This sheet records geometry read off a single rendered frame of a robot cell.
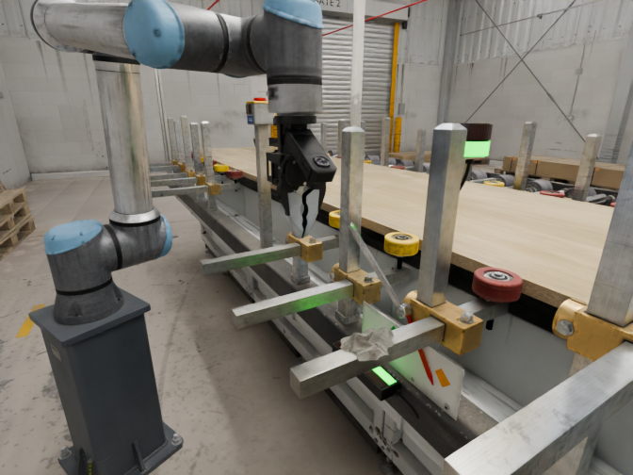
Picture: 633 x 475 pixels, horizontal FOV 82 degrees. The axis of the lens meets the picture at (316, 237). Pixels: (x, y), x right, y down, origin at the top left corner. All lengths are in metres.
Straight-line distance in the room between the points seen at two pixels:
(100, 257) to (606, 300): 1.16
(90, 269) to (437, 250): 0.97
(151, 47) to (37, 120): 8.05
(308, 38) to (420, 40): 10.27
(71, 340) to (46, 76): 7.60
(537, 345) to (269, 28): 0.73
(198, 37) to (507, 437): 0.60
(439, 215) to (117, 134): 0.92
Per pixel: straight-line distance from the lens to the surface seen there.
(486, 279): 0.71
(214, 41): 0.65
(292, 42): 0.60
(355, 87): 2.41
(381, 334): 0.55
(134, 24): 0.65
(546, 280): 0.77
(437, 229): 0.61
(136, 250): 1.27
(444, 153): 0.59
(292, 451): 1.56
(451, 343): 0.64
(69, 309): 1.29
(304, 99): 0.60
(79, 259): 1.23
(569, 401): 0.38
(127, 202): 1.25
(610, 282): 0.49
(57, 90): 8.57
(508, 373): 0.90
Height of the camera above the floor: 1.18
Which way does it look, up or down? 19 degrees down
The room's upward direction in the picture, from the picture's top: straight up
